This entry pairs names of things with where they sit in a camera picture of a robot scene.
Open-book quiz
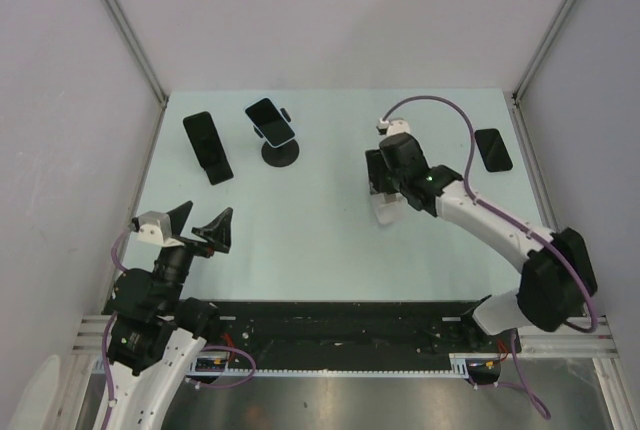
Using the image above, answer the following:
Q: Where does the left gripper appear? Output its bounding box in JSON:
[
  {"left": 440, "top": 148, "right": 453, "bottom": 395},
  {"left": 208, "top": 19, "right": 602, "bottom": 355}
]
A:
[{"left": 154, "top": 200, "right": 232, "bottom": 311}]

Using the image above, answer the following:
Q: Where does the white folding phone stand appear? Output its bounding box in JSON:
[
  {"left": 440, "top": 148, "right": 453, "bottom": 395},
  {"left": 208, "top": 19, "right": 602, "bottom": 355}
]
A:
[{"left": 370, "top": 192, "right": 406, "bottom": 226}]

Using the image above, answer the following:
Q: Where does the black phone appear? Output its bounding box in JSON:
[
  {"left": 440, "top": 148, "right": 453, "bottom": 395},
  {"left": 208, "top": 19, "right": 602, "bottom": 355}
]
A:
[
  {"left": 474, "top": 128, "right": 513, "bottom": 173},
  {"left": 183, "top": 111, "right": 223, "bottom": 169}
]

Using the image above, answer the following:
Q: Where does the black round-base clamp stand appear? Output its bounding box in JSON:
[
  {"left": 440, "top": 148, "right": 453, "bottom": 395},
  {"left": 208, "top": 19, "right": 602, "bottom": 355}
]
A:
[{"left": 251, "top": 107, "right": 300, "bottom": 168}]

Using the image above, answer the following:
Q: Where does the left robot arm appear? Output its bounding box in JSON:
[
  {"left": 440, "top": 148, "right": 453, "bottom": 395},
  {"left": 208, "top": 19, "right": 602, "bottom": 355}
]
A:
[{"left": 94, "top": 201, "right": 233, "bottom": 429}]

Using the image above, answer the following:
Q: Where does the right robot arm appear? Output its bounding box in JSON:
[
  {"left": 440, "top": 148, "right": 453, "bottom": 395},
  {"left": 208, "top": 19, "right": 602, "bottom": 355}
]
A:
[{"left": 365, "top": 133, "right": 598, "bottom": 351}]

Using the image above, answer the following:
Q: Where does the black folding phone stand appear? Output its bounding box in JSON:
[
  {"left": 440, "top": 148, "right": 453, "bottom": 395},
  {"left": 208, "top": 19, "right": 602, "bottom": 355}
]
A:
[{"left": 203, "top": 151, "right": 234, "bottom": 185}]

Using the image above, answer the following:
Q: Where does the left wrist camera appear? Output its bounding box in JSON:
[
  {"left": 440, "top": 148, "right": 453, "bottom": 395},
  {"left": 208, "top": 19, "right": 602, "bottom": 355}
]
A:
[{"left": 131, "top": 211, "right": 172, "bottom": 247}]

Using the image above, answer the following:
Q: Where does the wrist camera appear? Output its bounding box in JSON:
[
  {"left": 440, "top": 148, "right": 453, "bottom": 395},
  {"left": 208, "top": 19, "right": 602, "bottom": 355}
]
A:
[
  {"left": 131, "top": 211, "right": 172, "bottom": 247},
  {"left": 376, "top": 118, "right": 411, "bottom": 137}
]

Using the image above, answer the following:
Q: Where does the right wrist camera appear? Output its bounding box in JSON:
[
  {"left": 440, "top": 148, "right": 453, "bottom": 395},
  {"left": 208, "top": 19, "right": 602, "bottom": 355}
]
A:
[{"left": 376, "top": 118, "right": 411, "bottom": 137}]

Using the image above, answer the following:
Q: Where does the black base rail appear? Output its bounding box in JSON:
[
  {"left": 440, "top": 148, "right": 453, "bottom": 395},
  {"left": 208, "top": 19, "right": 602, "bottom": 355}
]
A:
[{"left": 213, "top": 301, "right": 510, "bottom": 372}]

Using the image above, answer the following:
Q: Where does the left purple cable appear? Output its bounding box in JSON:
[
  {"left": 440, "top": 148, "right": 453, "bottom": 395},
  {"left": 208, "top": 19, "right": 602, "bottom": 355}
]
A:
[{"left": 94, "top": 229, "right": 257, "bottom": 430}]

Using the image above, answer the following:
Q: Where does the left aluminium corner post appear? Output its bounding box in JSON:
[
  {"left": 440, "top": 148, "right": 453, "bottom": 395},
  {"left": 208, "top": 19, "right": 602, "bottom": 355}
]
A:
[{"left": 100, "top": 0, "right": 168, "bottom": 109}]

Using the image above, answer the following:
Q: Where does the aluminium corner post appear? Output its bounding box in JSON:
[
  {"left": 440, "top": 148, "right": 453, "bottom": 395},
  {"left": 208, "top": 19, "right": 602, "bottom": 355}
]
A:
[
  {"left": 100, "top": 0, "right": 168, "bottom": 109},
  {"left": 509, "top": 0, "right": 619, "bottom": 106}
]

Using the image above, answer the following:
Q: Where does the right aluminium corner post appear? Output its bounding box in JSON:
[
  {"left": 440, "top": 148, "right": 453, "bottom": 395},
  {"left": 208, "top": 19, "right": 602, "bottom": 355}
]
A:
[{"left": 509, "top": 0, "right": 619, "bottom": 106}]

